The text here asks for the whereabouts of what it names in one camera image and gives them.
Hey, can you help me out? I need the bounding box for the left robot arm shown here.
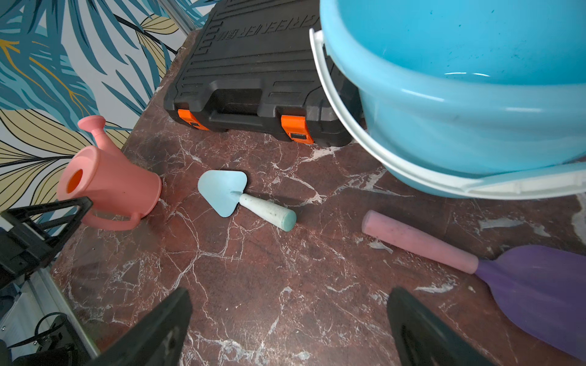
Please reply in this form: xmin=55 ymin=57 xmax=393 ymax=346
xmin=1 ymin=197 xmax=93 ymax=365

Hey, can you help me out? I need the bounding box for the pink toy watering can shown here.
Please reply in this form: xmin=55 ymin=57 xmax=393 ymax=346
xmin=56 ymin=115 xmax=163 ymax=231

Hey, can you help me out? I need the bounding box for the black plastic tool case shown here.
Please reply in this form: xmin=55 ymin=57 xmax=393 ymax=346
xmin=163 ymin=1 xmax=352 ymax=147

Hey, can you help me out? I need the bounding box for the purple toy shovel pink handle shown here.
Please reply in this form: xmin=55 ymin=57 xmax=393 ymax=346
xmin=362 ymin=210 xmax=585 ymax=360

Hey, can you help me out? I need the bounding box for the light blue toy trowel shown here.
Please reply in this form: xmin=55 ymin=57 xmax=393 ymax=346
xmin=198 ymin=170 xmax=297 ymax=232

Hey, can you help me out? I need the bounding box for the light blue plastic bucket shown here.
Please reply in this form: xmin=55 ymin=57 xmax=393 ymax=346
xmin=309 ymin=1 xmax=585 ymax=200

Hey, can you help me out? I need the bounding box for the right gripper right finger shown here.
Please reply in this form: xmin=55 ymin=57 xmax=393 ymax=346
xmin=387 ymin=287 xmax=492 ymax=365

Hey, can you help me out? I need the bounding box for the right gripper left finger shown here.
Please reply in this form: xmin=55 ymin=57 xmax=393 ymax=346
xmin=89 ymin=288 xmax=192 ymax=365

